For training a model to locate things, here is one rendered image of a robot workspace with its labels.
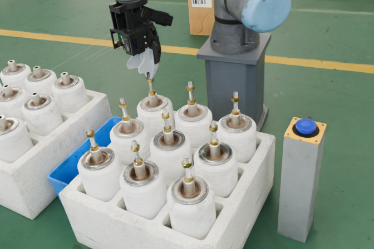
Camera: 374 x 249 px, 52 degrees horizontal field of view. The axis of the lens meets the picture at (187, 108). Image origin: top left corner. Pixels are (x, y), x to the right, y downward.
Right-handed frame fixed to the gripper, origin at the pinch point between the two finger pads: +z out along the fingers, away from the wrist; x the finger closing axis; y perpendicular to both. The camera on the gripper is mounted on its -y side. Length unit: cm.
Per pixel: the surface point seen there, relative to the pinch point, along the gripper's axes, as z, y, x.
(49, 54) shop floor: 34, -23, -107
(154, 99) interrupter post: 7.4, 1.0, 1.0
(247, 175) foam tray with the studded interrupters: 16.5, 1.7, 31.1
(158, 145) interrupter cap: 9.1, 12.2, 13.7
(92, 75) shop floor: 34, -22, -70
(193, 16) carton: 25, -79, -59
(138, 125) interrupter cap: 9.0, 10.0, 4.1
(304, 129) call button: 1.6, -3.3, 41.1
